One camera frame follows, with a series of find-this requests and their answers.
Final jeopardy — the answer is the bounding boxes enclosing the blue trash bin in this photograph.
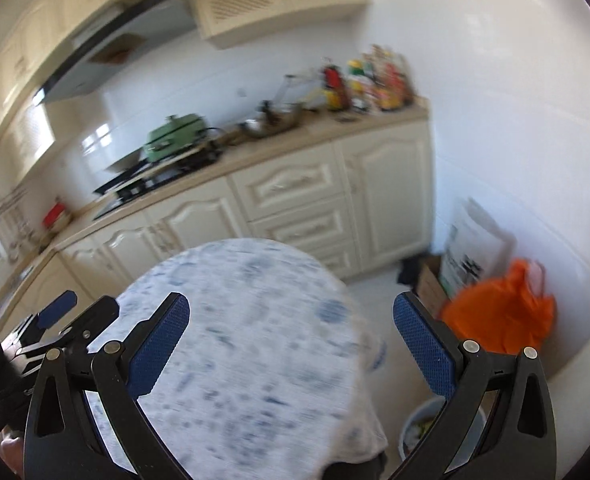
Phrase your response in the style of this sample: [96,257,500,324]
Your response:
[398,394,489,470]

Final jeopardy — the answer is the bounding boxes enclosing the cream kitchen cabinets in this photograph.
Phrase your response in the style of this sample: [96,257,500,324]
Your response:
[0,105,434,326]

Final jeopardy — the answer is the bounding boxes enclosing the person's left hand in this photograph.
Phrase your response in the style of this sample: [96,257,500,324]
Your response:
[0,434,24,479]

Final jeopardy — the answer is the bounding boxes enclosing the brown cardboard box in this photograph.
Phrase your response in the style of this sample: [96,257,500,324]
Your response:
[415,255,449,318]

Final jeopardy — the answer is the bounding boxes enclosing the orange plastic bag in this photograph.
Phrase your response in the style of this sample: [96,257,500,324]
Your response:
[440,259,556,354]

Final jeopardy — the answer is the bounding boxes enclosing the red white bowl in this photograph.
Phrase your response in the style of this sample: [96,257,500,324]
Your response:
[42,200,72,231]

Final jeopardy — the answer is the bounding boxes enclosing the white rice sack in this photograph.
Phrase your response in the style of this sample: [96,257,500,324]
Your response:
[439,198,516,300]

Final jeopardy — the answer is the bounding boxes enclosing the hanging utensil rack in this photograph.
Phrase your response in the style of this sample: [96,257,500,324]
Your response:
[0,186,37,263]

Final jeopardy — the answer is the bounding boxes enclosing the black gas stove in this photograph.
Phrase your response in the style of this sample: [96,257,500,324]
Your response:
[93,142,222,204]

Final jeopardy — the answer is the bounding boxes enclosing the green electric cooker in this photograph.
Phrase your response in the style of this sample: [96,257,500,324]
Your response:
[143,114,207,164]

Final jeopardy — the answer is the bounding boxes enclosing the steel wok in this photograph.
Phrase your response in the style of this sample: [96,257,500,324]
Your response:
[238,100,304,139]

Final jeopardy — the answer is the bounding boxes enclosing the range hood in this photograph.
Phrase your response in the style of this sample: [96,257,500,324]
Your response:
[36,0,196,103]

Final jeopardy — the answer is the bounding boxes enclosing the dark oil bottle red cap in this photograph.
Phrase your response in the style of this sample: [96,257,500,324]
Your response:
[322,63,351,112]

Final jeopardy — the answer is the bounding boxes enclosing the cluster of condiment bottles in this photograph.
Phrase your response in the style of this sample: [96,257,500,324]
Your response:
[347,44,415,114]

